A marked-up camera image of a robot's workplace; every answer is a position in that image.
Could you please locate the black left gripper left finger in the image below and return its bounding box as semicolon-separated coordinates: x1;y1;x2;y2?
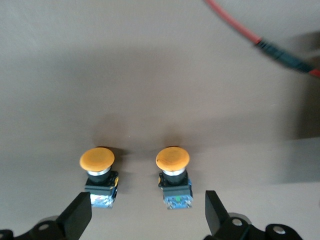
0;191;93;240

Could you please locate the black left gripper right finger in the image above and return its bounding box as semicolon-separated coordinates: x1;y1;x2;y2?
203;190;303;240

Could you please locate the yellow mushroom push button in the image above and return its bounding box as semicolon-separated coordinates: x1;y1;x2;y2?
155;146;194;210
79;147;120;209

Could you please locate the green conveyor belt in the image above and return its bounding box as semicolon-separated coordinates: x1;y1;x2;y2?
299;34;320;141

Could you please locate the red black power cable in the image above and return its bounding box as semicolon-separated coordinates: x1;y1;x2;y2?
203;0;320;77

